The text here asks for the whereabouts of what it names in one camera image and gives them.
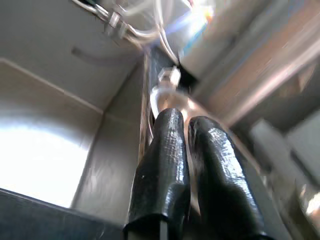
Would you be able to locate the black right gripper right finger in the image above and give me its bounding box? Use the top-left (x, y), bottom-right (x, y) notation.
top-left (187, 115), bottom-right (276, 240)

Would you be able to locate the small steel bowl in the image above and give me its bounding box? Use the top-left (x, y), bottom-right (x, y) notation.
top-left (146, 84), bottom-right (202, 141)

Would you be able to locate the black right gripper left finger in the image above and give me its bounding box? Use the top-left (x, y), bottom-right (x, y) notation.
top-left (123, 107), bottom-right (191, 240)

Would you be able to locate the steel tap with valve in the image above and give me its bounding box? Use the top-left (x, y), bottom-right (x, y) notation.
top-left (99, 9), bottom-right (133, 42)

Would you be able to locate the steel kitchen sink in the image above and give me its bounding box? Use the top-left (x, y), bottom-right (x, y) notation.
top-left (0, 0), bottom-right (153, 223)

